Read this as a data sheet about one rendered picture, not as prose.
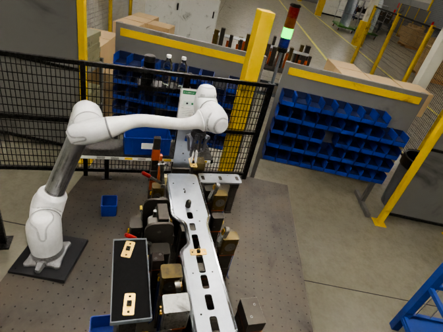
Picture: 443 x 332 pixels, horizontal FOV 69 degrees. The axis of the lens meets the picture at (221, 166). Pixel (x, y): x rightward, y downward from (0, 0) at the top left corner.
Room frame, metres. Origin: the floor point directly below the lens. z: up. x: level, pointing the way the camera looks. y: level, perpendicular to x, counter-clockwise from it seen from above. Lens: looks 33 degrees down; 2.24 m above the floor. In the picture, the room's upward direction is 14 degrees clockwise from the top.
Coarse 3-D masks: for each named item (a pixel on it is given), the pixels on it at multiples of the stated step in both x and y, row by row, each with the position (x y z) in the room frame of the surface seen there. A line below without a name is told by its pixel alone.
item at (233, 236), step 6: (234, 234) 1.24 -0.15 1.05; (222, 240) 1.19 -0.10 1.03; (228, 240) 1.19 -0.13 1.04; (234, 240) 1.20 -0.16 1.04; (222, 246) 1.18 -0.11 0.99; (228, 246) 1.20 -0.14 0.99; (234, 246) 1.21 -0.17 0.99; (222, 252) 1.19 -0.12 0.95; (228, 252) 1.20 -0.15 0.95; (234, 252) 1.21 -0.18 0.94; (222, 258) 1.20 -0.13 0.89; (228, 258) 1.21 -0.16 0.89; (222, 264) 1.20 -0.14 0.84; (228, 264) 1.21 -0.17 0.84; (222, 270) 1.20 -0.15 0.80; (228, 270) 1.23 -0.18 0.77; (228, 276) 1.25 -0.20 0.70
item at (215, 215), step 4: (212, 216) 1.40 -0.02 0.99; (216, 216) 1.41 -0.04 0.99; (220, 216) 1.42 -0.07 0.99; (212, 220) 1.39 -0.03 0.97; (216, 220) 1.39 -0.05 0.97; (220, 220) 1.40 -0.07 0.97; (212, 224) 1.39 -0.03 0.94; (216, 224) 1.39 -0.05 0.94; (220, 224) 1.40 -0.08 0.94; (212, 228) 1.39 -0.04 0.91; (216, 228) 1.40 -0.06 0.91; (220, 228) 1.41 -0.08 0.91; (212, 232) 1.40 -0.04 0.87; (216, 232) 1.41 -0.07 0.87; (212, 236) 1.40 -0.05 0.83; (216, 236) 1.41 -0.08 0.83
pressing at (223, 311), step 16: (176, 176) 1.68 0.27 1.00; (192, 176) 1.72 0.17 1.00; (176, 192) 1.52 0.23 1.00; (192, 192) 1.55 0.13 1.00; (176, 208) 1.38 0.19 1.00; (192, 208) 1.41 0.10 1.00; (208, 240) 1.20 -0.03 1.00; (192, 256) 1.07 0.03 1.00; (208, 256) 1.09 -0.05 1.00; (192, 272) 0.98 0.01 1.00; (208, 272) 1.00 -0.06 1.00; (192, 288) 0.90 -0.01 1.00; (224, 288) 0.94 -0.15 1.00; (192, 304) 0.82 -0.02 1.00; (224, 304) 0.86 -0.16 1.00; (192, 320) 0.75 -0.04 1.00; (208, 320) 0.77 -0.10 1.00; (224, 320) 0.78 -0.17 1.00
